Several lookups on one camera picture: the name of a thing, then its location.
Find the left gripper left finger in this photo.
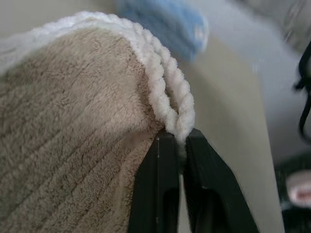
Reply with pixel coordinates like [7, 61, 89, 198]
[128, 132, 182, 233]

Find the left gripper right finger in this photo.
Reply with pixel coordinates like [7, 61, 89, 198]
[183, 128, 260, 233]

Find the beige towel with white trim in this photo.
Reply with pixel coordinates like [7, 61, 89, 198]
[0, 10, 195, 233]

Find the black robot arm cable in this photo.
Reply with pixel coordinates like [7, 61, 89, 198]
[292, 43, 311, 144]

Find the dark blurred object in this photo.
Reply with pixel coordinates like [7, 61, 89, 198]
[274, 160, 311, 233]

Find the blue fluffy cloth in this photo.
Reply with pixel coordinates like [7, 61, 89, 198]
[116, 0, 210, 62]

